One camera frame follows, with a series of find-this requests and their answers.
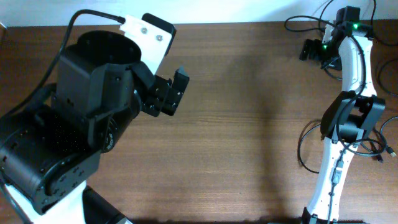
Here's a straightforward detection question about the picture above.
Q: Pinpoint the camera cable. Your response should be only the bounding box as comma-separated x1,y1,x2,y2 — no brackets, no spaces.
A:
284,15,386,224
6,9,126,116

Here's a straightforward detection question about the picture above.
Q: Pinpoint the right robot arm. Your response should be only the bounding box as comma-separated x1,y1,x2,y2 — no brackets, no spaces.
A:
299,6,386,223

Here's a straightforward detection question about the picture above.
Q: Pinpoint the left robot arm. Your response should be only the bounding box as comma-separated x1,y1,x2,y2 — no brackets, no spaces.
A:
1,30,190,223

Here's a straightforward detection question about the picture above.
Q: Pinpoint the left camera cable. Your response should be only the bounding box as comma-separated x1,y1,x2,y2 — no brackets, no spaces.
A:
6,9,126,116

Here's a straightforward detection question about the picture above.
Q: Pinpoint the right camera cable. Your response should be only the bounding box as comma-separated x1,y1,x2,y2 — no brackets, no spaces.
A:
284,15,386,224

